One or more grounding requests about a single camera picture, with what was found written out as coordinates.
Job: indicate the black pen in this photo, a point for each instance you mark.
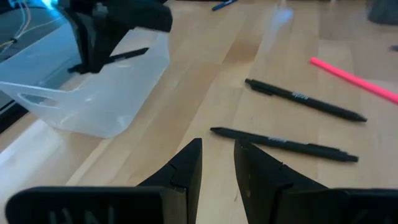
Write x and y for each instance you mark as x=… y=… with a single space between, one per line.
x=130 y=53
x=280 y=143
x=304 y=99

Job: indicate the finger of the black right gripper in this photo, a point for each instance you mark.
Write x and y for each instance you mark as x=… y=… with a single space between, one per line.
x=84 y=43
x=102 y=46

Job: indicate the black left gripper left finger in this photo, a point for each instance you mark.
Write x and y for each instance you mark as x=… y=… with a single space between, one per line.
x=93 y=205

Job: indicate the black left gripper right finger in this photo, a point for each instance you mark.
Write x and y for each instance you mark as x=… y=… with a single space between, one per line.
x=295 y=202

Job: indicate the translucent plastic bin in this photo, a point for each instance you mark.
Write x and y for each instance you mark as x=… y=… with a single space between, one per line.
x=102 y=93

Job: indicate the pink pencil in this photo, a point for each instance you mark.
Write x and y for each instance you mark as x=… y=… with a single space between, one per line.
x=354 y=80

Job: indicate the blue pen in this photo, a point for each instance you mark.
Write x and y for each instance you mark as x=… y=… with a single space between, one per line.
x=224 y=5

